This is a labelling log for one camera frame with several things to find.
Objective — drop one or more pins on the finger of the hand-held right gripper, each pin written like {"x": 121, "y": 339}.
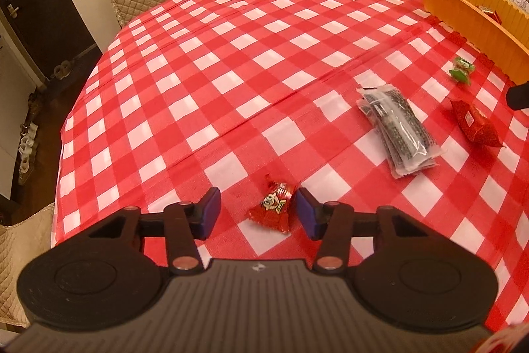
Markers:
{"x": 520, "y": 96}

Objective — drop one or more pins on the row of shoes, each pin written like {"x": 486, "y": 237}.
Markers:
{"x": 28, "y": 138}

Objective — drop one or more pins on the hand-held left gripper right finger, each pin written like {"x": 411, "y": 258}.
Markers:
{"x": 308, "y": 212}

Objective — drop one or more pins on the green wrapped candy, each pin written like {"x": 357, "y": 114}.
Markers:
{"x": 462, "y": 68}

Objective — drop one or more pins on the black seaweed snack packet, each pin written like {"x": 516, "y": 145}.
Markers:
{"x": 399, "y": 131}

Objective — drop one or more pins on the red checkered tablecloth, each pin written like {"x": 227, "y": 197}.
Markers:
{"x": 248, "y": 67}

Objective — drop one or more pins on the white cabinet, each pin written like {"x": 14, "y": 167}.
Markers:
{"x": 16, "y": 109}

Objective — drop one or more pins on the white slipper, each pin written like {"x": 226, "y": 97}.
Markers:
{"x": 63, "y": 70}

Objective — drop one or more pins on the small red wrapped candy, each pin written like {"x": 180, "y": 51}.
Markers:
{"x": 492, "y": 14}

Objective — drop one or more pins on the red cartoon candy packet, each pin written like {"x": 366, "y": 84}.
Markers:
{"x": 273, "y": 206}

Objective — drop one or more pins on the yellow plastic tray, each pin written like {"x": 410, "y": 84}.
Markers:
{"x": 467, "y": 1}

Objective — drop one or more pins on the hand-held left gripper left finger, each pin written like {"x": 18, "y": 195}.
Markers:
{"x": 208, "y": 212}

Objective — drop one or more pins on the red snack packet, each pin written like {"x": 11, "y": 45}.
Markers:
{"x": 475, "y": 121}

